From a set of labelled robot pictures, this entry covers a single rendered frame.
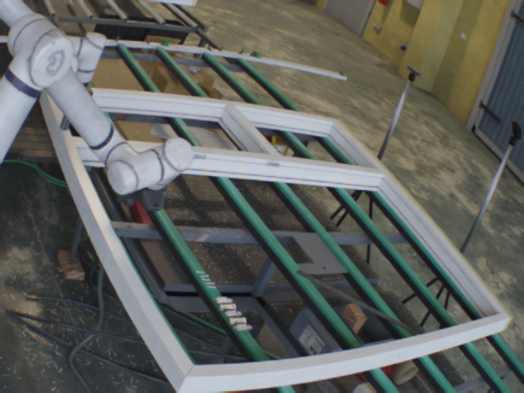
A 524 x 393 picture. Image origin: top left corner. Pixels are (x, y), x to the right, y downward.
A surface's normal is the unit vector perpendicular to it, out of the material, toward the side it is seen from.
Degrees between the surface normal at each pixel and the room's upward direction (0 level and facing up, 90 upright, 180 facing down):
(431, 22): 90
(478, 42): 90
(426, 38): 90
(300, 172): 90
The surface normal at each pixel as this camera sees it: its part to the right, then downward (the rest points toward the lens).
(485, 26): -0.82, -0.06
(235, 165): 0.44, 0.55
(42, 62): 0.64, 0.50
